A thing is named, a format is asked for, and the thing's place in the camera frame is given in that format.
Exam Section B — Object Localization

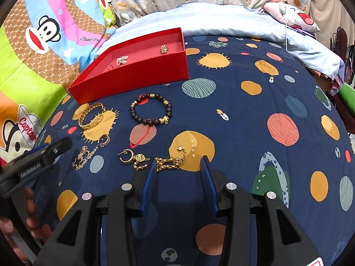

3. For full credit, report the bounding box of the gold chain with charm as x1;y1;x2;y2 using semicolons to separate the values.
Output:
132;145;188;172

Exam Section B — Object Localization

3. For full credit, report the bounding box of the gold hoop earring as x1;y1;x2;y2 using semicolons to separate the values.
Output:
99;134;111;148
117;149;135;164

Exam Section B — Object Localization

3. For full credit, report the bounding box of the gold link bangle bracelet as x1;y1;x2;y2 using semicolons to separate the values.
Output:
77;102;107;131

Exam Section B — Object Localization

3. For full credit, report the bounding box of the gold pendant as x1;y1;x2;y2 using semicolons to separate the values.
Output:
160;45;169;55

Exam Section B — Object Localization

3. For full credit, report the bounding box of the red jewelry box tray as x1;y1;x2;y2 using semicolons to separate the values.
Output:
69;28;189;104

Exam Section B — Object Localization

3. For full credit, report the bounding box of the left human hand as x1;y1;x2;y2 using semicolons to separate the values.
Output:
1;187;52;265

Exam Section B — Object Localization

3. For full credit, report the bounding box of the navy planet print cushion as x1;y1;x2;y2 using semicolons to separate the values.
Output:
34;36;354;265

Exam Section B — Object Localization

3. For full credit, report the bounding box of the light blue pillow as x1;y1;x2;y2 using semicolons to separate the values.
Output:
95;2;345;80

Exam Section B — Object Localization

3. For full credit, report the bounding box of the colourful monkey cartoon blanket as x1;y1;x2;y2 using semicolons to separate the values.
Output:
1;0;116;164

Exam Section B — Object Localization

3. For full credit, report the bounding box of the green plush object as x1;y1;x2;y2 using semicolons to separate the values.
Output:
339;83;355;111

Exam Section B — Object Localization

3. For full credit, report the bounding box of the pink white plush toy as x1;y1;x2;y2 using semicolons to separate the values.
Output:
263;2;320;34

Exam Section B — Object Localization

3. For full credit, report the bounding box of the beige curtain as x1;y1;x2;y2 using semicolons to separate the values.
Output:
310;0;354;47

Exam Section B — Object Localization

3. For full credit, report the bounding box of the dark bead bracelet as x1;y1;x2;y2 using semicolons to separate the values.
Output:
129;92;173;127

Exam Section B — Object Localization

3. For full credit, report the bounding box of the gold clover chain bracelet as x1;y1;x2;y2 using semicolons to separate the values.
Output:
71;145;99;171

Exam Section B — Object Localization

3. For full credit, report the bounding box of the white cord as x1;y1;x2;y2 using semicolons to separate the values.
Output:
278;0;291;52

